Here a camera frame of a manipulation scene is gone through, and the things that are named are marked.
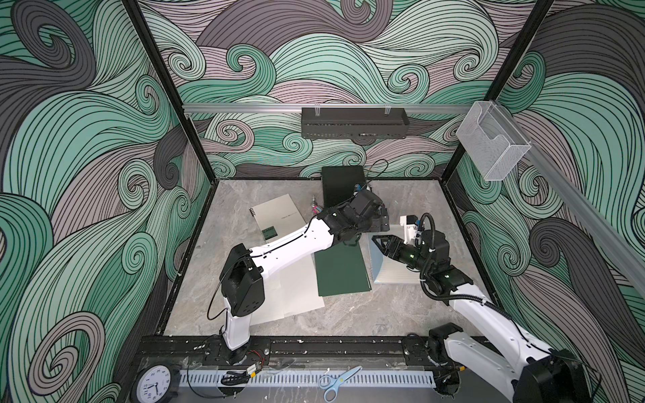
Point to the light blue spiral notebook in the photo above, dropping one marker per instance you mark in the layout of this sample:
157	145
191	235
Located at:
386	270

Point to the beige spiral notebook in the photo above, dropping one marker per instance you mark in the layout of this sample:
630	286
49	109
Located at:
277	218

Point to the blue scissors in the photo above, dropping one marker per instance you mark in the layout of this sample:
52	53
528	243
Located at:
331	384

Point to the clear wall holder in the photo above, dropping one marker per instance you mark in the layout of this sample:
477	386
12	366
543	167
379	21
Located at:
493	139

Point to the black wall tray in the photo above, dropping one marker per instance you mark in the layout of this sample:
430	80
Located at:
354	123

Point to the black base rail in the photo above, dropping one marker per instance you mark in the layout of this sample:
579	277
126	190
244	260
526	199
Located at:
410	349

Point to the black case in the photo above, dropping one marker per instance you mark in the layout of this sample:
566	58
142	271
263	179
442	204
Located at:
338	183

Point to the dark green spiral notebook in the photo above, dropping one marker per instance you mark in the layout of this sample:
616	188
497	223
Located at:
341	270

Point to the white wall clock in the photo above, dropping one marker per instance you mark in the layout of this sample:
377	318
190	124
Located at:
156	384

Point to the white slotted cable duct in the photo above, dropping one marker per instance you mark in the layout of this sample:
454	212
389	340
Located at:
311	378

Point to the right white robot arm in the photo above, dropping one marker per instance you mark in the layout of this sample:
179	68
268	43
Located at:
516	363

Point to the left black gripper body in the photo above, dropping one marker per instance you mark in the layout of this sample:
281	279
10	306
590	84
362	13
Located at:
371	226

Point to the aluminium rail right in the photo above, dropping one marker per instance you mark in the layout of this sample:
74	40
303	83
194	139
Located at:
551	154

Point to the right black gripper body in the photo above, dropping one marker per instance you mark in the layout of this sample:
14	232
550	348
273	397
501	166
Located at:
410	256

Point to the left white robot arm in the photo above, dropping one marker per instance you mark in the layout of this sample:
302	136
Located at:
243	275

